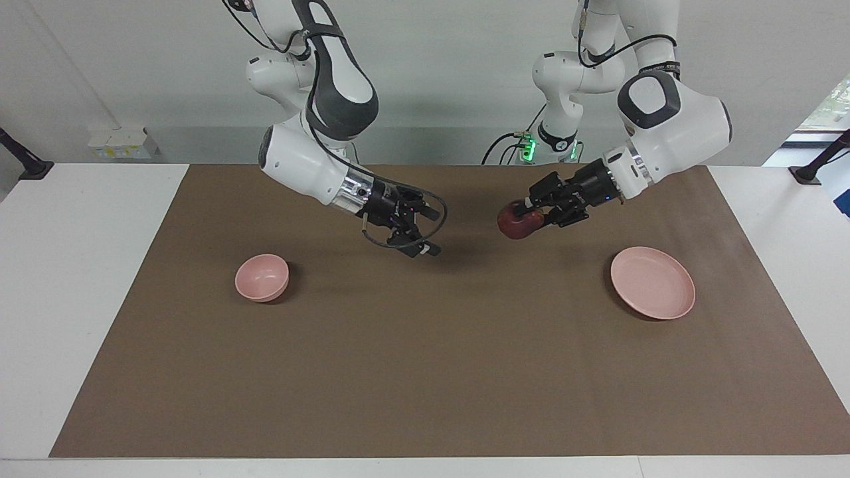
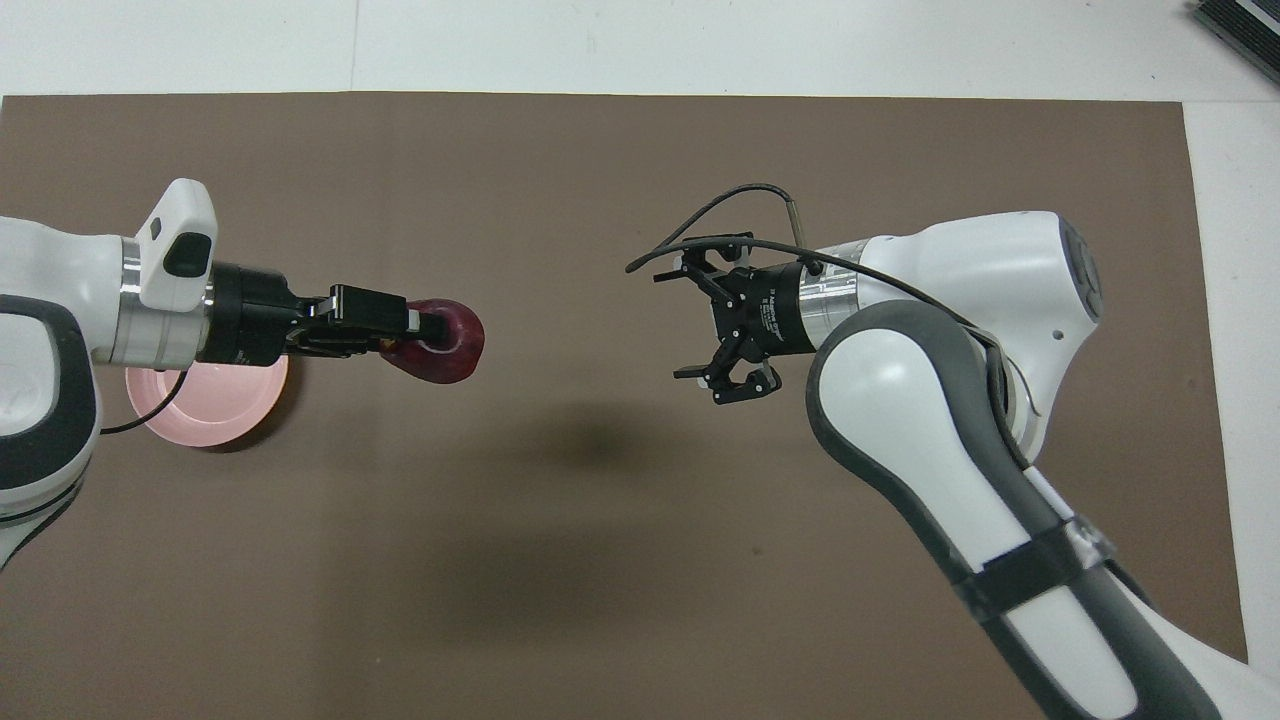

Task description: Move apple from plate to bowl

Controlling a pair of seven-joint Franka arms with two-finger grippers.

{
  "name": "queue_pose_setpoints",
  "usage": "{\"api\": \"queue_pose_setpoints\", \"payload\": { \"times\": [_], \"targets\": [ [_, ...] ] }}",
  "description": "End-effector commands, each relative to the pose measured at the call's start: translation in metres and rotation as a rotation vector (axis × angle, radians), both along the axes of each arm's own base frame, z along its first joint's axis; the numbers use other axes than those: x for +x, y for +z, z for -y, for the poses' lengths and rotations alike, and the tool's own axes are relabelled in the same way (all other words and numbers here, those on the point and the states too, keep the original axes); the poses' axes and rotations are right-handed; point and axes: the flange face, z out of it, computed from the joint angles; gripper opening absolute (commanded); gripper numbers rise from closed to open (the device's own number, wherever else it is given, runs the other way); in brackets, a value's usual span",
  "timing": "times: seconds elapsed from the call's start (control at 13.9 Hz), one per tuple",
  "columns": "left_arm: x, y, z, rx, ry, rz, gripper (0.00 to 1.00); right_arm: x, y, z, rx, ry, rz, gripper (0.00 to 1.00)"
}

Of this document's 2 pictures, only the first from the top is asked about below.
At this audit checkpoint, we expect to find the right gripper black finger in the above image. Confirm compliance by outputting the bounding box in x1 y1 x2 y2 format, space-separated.
388 225 442 260
401 189 442 222

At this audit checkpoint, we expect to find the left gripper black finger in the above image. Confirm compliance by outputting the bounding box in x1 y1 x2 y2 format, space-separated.
543 199 589 229
513 172 569 215

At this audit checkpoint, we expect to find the dark red apple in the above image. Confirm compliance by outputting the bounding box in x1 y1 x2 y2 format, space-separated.
497 201 546 242

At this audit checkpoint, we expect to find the pink plate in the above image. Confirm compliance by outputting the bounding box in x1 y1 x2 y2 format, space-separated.
610 246 697 321

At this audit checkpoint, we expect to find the pink bowl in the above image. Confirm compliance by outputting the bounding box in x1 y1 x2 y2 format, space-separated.
234 254 290 303

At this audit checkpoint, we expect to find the brown table mat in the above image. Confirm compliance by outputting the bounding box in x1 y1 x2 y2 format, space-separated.
49 163 850 459

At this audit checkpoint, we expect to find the white power strip box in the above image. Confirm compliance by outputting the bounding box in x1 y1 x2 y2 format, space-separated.
86 126 161 160

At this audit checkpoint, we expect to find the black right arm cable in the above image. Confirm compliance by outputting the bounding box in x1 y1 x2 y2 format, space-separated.
222 0 450 250

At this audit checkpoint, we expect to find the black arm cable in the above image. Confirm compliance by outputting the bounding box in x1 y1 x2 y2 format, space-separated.
222 0 450 250
576 0 679 69

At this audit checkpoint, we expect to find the black base cable bundle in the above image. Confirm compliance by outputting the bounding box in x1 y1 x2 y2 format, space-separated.
481 102 549 165

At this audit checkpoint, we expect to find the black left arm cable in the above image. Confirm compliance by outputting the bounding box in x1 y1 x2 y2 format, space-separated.
576 0 679 69

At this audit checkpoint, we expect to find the black camera stand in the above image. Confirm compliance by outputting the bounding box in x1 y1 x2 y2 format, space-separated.
788 129 850 186
0 126 54 181

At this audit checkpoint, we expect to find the window with dark frame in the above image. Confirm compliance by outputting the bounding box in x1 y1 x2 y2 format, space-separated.
794 63 850 145

